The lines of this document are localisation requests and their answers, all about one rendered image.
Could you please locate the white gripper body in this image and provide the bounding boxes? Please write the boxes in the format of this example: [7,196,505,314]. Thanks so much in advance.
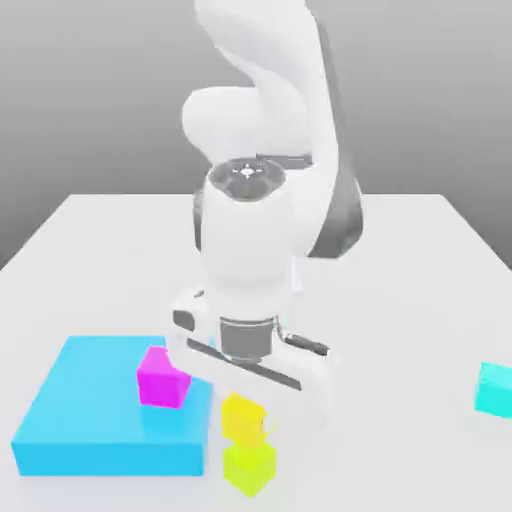
[166,324,340,433]

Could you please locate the small yellow cube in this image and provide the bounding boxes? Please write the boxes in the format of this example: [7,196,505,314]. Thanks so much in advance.
[220,392,277,448]

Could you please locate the small lime cube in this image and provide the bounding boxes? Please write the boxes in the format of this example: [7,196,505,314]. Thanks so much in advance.
[222,439,278,499]

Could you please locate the small magenta cube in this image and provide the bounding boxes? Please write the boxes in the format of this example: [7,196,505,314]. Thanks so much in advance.
[136,345,193,410]

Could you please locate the small cyan cube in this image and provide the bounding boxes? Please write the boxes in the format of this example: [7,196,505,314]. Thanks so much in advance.
[473,361,512,420]

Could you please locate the large blue box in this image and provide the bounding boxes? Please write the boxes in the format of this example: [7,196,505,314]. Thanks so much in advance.
[10,335,214,478]

